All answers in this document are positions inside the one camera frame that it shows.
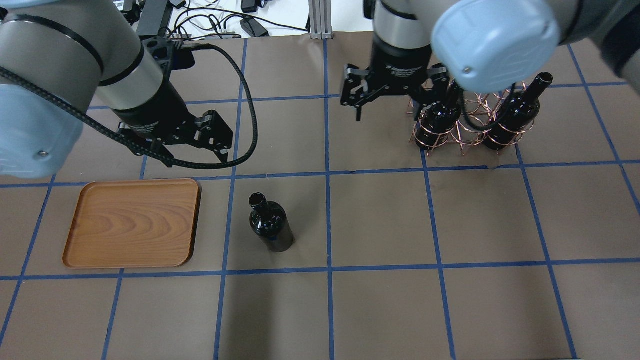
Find black power adapter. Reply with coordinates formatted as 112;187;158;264
239;17;270;38

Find dark wine bottle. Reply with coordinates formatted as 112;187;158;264
482;71;554;151
248;193;295;253
414;80;462;152

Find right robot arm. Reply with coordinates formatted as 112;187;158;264
340;0;639;112

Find copper wire bottle basket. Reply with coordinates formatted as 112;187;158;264
410;84;537;155

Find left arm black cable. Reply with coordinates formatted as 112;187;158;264
0;42;259;169

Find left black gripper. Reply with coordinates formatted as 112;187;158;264
116;92;234;168

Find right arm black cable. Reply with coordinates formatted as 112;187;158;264
459;90;516;132

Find aluminium frame post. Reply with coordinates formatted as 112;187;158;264
308;0;334;40

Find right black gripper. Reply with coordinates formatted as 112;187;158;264
340;42;450;122

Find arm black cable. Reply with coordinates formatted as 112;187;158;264
459;90;516;132
0;42;259;169

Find wooden tray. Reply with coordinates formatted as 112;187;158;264
61;178;201;269

